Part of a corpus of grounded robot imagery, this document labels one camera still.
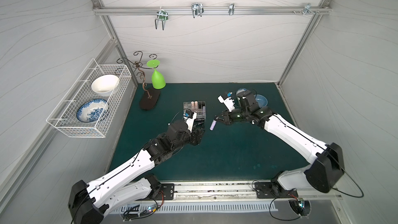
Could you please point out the round floor port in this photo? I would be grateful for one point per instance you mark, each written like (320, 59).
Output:
(301, 207)

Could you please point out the blue floral plate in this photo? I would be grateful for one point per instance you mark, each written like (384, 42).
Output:
(92, 110)

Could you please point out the metal double hook left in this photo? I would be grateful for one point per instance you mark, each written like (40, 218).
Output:
(162, 17)

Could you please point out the light blue bowl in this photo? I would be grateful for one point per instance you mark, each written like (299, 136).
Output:
(261, 100)

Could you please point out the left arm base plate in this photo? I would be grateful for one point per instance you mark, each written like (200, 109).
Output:
(166, 192)

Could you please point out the metal double hook middle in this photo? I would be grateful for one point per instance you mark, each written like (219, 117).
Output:
(197, 9)

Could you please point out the pink ombre lip gloss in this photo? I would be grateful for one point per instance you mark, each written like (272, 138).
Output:
(196, 105)

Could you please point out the metal double hook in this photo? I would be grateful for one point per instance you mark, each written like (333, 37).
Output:
(197, 9)
(162, 17)

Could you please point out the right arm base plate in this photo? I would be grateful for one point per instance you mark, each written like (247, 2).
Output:
(270, 190)

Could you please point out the copper wire stand black base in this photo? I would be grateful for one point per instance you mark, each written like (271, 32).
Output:
(151, 95)

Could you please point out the aluminium cross rail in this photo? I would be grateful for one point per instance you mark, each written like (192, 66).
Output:
(100, 10)

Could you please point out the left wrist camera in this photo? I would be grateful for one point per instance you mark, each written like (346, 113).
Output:
(189, 118)

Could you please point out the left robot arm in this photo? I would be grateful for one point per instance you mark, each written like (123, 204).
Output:
(90, 203)

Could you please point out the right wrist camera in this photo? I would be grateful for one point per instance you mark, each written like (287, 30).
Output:
(227, 100)

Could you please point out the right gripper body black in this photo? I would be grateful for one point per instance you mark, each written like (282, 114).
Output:
(228, 117)

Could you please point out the white bowl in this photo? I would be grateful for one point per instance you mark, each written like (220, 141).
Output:
(105, 85)

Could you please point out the white wire basket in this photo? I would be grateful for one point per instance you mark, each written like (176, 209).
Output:
(63, 117)

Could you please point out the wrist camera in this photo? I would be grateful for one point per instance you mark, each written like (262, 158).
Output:
(189, 118)
(227, 100)

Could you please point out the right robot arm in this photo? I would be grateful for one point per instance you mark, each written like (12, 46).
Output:
(325, 161)

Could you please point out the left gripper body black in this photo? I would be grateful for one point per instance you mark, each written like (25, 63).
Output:
(197, 135)

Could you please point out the clear acrylic lipstick organizer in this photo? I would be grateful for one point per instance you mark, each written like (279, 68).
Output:
(199, 113)

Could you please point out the blue floral bowl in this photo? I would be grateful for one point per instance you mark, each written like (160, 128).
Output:
(240, 90)

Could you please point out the metal hook right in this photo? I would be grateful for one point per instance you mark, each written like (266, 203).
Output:
(307, 10)

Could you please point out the white cable duct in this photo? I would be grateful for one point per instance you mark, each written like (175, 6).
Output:
(218, 207)

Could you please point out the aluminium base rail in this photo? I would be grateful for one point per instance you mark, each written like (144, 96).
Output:
(195, 191)

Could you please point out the green plastic goblet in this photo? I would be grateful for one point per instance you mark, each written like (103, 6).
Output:
(158, 81)

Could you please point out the metal clip hook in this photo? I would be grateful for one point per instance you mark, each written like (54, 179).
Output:
(231, 9)

